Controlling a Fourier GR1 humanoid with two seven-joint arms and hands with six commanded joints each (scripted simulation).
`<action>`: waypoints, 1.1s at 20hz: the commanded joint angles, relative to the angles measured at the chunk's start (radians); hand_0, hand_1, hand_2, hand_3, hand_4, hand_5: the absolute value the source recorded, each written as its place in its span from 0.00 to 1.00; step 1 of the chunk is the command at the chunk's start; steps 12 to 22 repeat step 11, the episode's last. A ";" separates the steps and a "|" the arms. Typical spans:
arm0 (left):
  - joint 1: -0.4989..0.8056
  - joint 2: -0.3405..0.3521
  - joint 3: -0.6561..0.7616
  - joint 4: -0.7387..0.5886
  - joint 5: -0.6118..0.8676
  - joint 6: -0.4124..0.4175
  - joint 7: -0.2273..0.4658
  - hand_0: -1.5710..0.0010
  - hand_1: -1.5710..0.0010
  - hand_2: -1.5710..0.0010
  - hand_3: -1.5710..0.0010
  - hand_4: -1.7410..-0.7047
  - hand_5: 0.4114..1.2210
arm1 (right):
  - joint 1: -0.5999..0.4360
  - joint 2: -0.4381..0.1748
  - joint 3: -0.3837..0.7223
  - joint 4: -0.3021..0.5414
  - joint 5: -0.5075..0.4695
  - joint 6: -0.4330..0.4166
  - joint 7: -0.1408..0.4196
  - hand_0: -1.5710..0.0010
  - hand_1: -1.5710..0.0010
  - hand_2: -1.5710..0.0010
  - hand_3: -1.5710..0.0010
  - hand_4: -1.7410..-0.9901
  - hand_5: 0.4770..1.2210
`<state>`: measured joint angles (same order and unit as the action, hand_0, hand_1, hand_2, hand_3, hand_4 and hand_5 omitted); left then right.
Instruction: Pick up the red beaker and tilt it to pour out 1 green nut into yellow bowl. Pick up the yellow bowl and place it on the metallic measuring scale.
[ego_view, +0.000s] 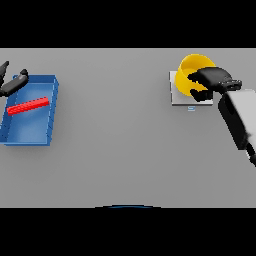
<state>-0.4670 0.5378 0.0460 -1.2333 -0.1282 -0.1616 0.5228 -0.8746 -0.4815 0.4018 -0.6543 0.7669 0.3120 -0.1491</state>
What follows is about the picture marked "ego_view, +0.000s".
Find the dark left robot hand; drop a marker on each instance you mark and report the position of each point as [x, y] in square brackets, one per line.
[13, 85]

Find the red beaker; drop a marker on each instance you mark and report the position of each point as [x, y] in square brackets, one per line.
[27, 106]

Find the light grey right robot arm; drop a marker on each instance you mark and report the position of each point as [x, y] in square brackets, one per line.
[240, 116]

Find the pale square measuring scale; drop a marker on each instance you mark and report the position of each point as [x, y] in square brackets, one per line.
[180, 99]

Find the yellow bowl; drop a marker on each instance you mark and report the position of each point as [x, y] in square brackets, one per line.
[186, 78]

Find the blue tray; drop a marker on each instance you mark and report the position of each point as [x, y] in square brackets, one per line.
[30, 123]

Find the dark right robot hand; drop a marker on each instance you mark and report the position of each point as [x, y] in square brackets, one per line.
[213, 77]

